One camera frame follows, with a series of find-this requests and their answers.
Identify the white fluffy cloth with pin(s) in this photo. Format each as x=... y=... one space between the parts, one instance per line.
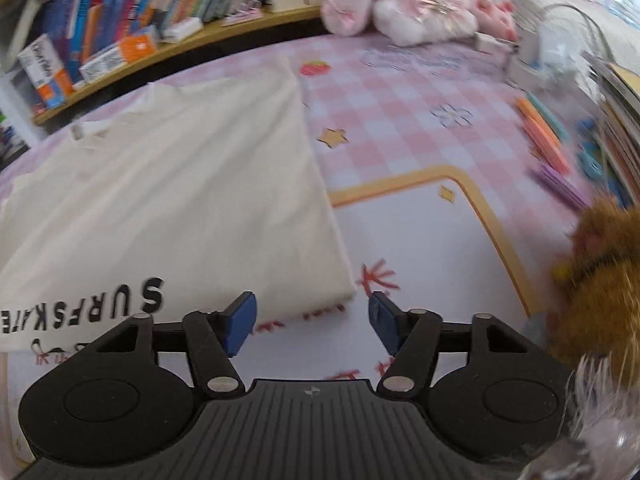
x=600 y=410

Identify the pink checked desk mat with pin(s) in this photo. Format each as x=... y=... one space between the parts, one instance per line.
x=400 y=110

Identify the white charger adapter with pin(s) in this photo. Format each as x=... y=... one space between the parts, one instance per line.
x=181 y=30

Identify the pink note pad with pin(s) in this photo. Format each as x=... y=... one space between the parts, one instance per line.
x=242 y=15

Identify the white and orange box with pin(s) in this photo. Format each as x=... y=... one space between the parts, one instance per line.
x=47 y=72
x=117 y=55

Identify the cream t-shirt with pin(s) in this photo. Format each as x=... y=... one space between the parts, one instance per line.
x=175 y=185

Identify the coloured marker pens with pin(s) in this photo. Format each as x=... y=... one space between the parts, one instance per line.
x=542 y=135

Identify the blue clips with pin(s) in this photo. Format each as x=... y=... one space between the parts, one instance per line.
x=595 y=155

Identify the row of books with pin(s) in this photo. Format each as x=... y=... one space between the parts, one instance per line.
x=125 y=0

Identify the pink plush toy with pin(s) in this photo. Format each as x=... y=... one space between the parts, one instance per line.
x=420 y=0

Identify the brown plush toy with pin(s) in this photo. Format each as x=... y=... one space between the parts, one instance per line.
x=600 y=285

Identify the wooden bookshelf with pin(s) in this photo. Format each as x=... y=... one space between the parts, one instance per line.
x=210 y=36

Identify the stack of books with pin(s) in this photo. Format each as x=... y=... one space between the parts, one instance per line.
x=620 y=125

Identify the purple marker pen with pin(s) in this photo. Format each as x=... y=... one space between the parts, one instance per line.
x=560 y=185

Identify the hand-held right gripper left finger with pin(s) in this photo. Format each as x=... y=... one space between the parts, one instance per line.
x=240 y=325

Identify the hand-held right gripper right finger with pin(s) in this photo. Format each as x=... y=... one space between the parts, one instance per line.
x=385 y=322

